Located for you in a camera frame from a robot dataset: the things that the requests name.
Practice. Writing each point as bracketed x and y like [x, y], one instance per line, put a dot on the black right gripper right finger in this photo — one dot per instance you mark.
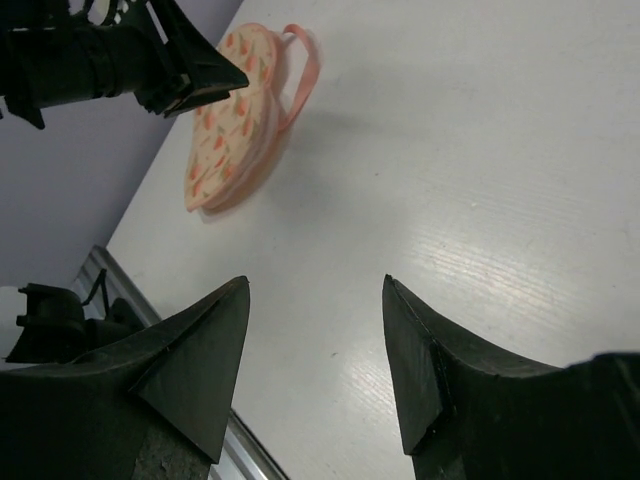
[469, 409]

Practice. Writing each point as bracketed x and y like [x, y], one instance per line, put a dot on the floral pink mesh laundry bag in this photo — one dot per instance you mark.
[233, 138]

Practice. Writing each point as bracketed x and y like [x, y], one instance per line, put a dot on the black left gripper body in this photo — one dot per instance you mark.
[54, 53]

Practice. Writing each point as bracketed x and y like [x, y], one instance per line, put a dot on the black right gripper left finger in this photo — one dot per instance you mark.
[152, 405]

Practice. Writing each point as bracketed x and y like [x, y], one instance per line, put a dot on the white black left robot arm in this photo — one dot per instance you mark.
[54, 326]

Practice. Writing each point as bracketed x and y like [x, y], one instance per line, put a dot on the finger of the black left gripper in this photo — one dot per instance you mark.
[186, 71]

